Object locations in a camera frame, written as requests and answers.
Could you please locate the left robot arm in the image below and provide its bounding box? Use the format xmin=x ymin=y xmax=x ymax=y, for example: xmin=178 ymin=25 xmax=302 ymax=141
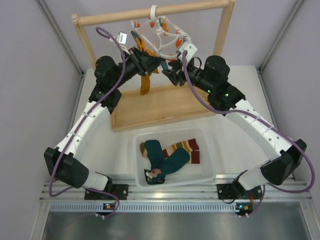
xmin=44 ymin=47 xmax=165 ymax=199

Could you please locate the striped sock lower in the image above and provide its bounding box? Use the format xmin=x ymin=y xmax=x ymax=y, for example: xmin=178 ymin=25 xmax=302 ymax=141
xmin=188 ymin=150 xmax=200 ymax=165

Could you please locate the mustard sock left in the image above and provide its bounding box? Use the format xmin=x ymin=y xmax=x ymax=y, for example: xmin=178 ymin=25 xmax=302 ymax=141
xmin=139 ymin=70 xmax=159 ymax=96

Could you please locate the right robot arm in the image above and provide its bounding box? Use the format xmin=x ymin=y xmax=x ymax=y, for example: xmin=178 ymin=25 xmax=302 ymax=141
xmin=162 ymin=55 xmax=307 ymax=199

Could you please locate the striped sock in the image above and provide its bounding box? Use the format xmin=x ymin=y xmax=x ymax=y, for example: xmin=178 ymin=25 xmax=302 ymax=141
xmin=188 ymin=150 xmax=200 ymax=165
xmin=162 ymin=138 xmax=200 ymax=158

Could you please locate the white plastic basket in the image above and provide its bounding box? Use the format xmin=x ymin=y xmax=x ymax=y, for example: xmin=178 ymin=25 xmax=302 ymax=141
xmin=132 ymin=127 xmax=217 ymax=190

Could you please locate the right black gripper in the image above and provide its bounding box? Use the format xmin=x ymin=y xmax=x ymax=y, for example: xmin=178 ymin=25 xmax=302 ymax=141
xmin=162 ymin=58 xmax=215 ymax=94

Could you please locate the striped sock upper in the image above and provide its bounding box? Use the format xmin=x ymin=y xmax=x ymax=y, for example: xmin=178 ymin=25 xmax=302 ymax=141
xmin=162 ymin=138 xmax=200 ymax=158

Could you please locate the teal sock with reindeer patch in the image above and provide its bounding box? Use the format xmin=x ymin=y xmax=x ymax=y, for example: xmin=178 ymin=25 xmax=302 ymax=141
xmin=139 ymin=140 xmax=165 ymax=170

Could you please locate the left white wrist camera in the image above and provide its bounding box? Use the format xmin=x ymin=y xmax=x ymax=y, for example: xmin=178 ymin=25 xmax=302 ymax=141
xmin=116 ymin=31 xmax=129 ymax=54

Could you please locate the white plastic clip hanger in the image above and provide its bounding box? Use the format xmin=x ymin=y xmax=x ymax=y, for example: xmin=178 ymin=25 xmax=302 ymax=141
xmin=131 ymin=5 xmax=193 ymax=61

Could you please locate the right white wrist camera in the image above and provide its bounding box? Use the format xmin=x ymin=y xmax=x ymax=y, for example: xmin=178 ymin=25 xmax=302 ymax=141
xmin=177 ymin=42 xmax=198 ymax=63

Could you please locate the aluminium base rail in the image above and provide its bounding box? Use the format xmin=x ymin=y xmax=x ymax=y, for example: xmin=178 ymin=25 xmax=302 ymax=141
xmin=39 ymin=176 xmax=312 ymax=215

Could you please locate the teal clothes peg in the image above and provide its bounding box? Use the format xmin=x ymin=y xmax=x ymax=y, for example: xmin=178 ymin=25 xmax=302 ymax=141
xmin=161 ymin=59 xmax=169 ymax=71

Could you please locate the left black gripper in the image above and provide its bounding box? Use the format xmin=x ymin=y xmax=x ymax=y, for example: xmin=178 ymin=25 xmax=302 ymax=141
xmin=110 ymin=45 xmax=164 ymax=89

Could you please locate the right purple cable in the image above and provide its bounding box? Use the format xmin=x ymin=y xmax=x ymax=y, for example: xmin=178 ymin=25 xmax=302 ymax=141
xmin=181 ymin=50 xmax=315 ymax=218

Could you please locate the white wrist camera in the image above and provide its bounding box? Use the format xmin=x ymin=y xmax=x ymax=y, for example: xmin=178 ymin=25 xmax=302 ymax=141
xmin=116 ymin=31 xmax=129 ymax=54
xmin=177 ymin=42 xmax=198 ymax=63

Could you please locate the wooden hanger rack frame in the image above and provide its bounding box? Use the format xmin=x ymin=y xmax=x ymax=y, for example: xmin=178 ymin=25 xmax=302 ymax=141
xmin=71 ymin=0 xmax=231 ymax=132

